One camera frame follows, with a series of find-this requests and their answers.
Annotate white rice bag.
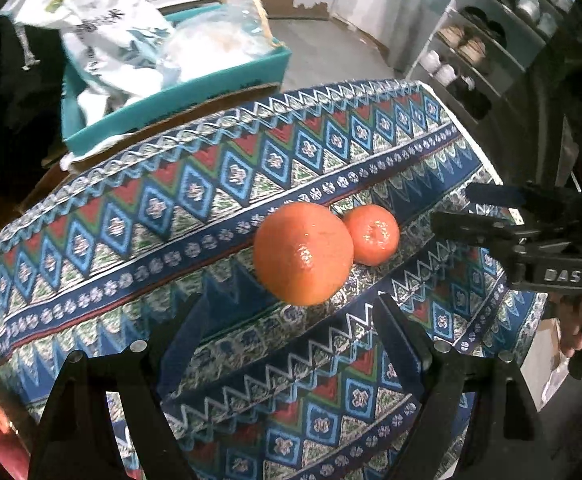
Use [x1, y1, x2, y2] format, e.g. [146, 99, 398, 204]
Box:
[0, 0, 174, 126]

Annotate small tangerine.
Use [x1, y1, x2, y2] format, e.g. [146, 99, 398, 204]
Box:
[0, 406, 13, 434]
[342, 204, 399, 266]

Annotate red apple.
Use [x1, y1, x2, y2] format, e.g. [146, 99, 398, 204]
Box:
[0, 430, 30, 480]

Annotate large orange front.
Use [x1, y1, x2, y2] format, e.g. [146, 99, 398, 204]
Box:
[253, 202, 354, 307]

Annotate small tangerine front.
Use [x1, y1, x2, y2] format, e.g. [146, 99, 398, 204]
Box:
[342, 204, 399, 266]

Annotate shoe rack with shoes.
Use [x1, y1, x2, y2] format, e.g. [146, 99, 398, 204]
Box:
[407, 0, 573, 125]

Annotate patterned blue tablecloth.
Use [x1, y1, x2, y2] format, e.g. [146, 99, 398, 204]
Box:
[0, 79, 545, 479]

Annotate person right hand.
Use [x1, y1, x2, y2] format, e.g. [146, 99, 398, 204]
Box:
[548, 292, 582, 358]

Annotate teal plastic crate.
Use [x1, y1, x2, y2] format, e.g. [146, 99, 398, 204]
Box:
[61, 4, 291, 156]

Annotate black hanging coat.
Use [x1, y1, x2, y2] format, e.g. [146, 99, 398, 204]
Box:
[0, 16, 65, 203]

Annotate clear plastic bag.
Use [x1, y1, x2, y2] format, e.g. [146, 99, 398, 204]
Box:
[159, 0, 282, 82]

